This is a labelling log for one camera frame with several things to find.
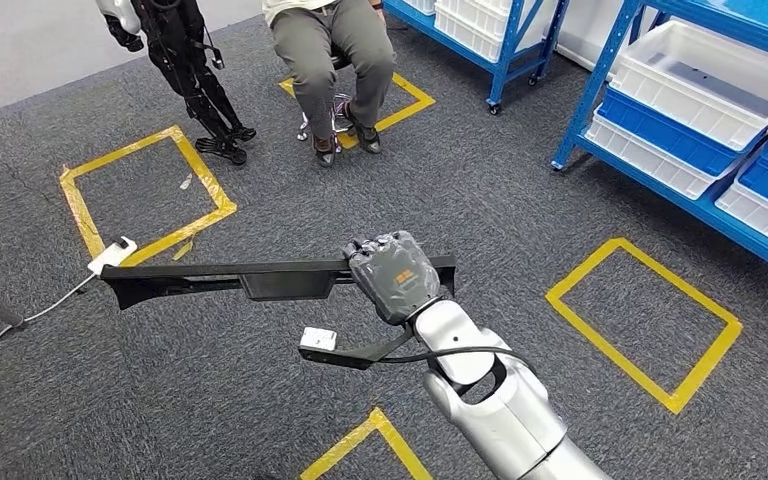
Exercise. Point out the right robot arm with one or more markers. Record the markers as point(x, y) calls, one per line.
point(503, 411)

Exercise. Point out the long black plastic part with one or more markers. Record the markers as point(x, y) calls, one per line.
point(212, 272)

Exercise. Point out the black humanoid robot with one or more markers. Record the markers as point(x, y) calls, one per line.
point(178, 53)

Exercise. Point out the yellow floor tape square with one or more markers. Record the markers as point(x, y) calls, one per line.
point(612, 352)
point(205, 169)
point(343, 442)
point(417, 89)

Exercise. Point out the black camera bracket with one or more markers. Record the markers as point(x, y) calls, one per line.
point(357, 361)

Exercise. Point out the person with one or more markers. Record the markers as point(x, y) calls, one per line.
point(318, 46)

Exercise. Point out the white power strip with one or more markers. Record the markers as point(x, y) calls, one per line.
point(114, 255)

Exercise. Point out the white paper scrap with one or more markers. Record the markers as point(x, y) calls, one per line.
point(186, 182)

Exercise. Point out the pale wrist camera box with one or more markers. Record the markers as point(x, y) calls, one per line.
point(318, 339)

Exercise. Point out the chrome swivel stool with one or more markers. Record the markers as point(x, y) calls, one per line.
point(339, 106)

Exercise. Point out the yellow tape scrap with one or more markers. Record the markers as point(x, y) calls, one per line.
point(183, 250)

